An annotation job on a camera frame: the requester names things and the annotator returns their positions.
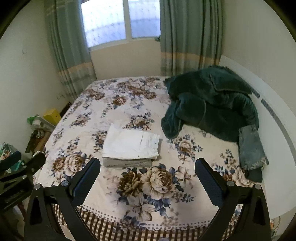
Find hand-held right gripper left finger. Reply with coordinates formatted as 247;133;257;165
26;158;101;241

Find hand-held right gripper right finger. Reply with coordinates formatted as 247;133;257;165
195;158;271;241

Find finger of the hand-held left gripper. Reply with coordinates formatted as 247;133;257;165
0;151;22;174
0;152;46;183

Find white pants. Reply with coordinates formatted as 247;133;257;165
102;124;161;160

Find grey folded pants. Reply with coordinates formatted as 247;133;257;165
103;157;152;169

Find clear plastic roll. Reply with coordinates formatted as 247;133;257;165
32;119;50;130

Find green plastic bag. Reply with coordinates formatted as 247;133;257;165
27;114;42;125

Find dark green folded cloth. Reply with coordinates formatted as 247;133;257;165
246;167;263;183

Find yellow box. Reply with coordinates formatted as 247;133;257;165
43;108;62;124

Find blue denim jeans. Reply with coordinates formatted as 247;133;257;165
238;125;269;172

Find bed with floral sheet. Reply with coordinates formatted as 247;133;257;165
32;76;267;241

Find dark green plush blanket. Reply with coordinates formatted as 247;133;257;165
161;66;259;142

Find white headboard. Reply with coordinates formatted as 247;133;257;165
218;55;296;220

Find green curtain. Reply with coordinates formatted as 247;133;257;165
159;0;224;77
45;0;97;103

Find window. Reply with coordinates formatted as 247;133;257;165
81;0;161;48

